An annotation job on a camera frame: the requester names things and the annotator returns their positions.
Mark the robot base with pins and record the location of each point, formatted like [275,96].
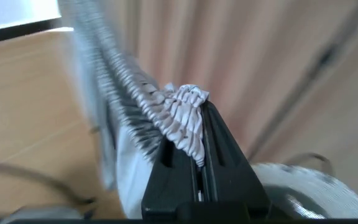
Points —
[42,213]

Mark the pale grey shorts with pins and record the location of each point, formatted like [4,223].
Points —
[179,115]

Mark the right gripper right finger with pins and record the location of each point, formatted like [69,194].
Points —
[232,177]

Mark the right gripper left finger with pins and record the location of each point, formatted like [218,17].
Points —
[169,186]

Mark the white laundry basket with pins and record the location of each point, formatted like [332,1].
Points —
[315,189]

